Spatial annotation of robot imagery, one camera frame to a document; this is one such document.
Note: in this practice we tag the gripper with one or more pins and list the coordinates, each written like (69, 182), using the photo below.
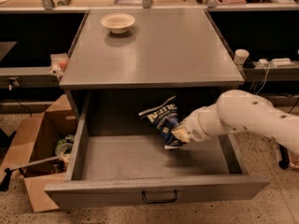
(194, 127)

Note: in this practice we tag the blue chip bag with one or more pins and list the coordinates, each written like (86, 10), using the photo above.
(164, 118)

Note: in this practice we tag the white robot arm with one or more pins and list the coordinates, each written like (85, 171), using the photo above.
(236, 111)

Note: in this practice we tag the grey open drawer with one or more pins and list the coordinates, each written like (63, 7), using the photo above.
(117, 155)

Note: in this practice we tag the grey cabinet counter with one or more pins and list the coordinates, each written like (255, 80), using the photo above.
(167, 50)

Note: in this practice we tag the white cylindrical bottle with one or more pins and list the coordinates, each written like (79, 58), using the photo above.
(240, 56)

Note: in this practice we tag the black stand leg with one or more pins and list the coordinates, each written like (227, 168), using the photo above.
(284, 161)

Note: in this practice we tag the white power strip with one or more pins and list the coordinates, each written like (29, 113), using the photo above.
(281, 62)

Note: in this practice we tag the items inside cardboard box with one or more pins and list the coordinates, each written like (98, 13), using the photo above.
(63, 152)

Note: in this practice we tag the white paper bowl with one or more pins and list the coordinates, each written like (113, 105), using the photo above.
(118, 23)

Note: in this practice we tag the cardboard box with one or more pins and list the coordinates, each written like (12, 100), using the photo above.
(36, 139)

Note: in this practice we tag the black drawer handle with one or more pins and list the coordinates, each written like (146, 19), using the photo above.
(159, 197)

